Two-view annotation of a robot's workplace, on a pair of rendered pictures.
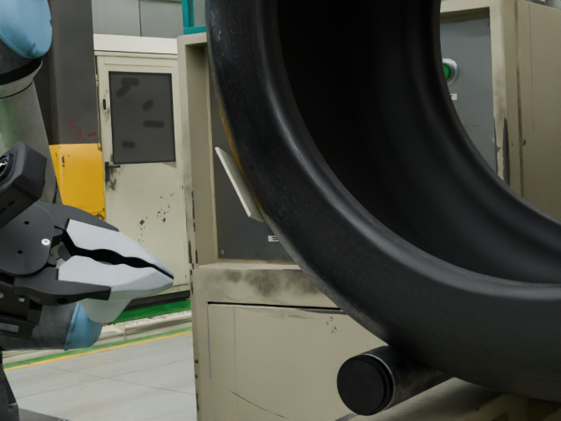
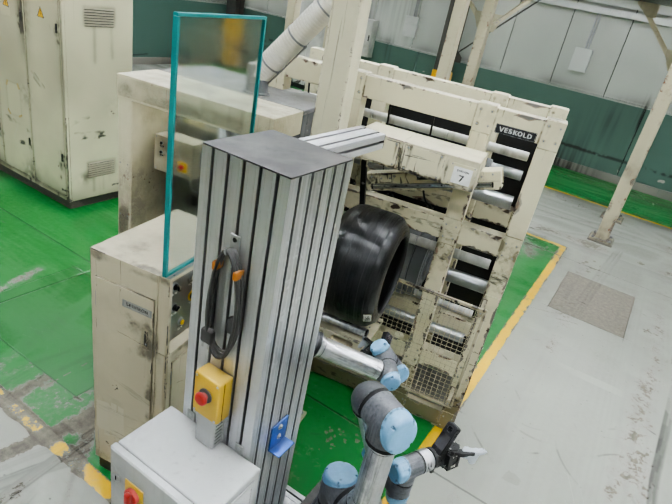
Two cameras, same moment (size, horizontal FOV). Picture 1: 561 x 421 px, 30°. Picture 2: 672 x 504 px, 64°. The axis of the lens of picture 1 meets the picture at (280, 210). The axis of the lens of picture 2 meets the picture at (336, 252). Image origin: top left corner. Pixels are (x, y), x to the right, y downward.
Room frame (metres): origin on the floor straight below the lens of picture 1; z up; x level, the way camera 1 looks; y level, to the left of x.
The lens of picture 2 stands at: (1.59, 1.99, 2.39)
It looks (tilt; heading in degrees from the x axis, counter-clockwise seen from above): 26 degrees down; 254
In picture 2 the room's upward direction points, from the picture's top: 12 degrees clockwise
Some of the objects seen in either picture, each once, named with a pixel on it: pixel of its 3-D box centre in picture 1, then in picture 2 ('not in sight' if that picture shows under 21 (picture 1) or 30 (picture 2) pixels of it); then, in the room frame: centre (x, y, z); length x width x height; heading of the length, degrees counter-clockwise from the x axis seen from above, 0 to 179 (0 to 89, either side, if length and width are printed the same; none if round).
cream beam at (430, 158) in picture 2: not in sight; (421, 155); (0.55, -0.44, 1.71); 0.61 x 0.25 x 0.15; 146
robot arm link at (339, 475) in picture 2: not in sight; (339, 485); (1.06, 0.80, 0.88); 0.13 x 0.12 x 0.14; 111
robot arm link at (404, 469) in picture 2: not in sight; (405, 468); (0.88, 0.87, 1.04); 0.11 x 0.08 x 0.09; 20
